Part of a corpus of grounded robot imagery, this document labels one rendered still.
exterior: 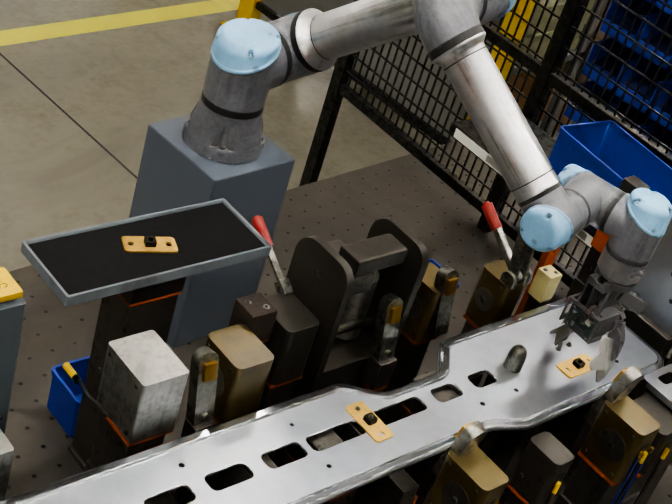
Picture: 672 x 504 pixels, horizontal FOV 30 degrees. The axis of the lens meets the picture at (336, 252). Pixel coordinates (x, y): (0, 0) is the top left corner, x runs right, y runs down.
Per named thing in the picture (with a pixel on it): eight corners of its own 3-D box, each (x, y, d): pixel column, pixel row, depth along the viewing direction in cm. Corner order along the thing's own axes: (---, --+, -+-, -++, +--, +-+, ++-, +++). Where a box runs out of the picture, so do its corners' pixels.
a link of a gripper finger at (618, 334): (595, 356, 219) (598, 309, 216) (601, 353, 220) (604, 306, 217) (617, 363, 215) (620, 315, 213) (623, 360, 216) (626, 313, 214)
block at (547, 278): (486, 419, 253) (551, 278, 233) (475, 407, 255) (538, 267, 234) (498, 414, 255) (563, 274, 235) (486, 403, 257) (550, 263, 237)
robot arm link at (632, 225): (639, 178, 206) (684, 204, 203) (613, 231, 213) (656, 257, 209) (619, 192, 201) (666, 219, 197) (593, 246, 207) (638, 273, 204)
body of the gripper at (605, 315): (555, 321, 216) (582, 266, 209) (587, 309, 221) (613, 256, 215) (587, 348, 212) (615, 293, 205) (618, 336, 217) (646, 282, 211)
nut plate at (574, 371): (569, 379, 220) (572, 374, 219) (554, 365, 222) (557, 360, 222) (599, 367, 225) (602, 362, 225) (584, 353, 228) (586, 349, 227)
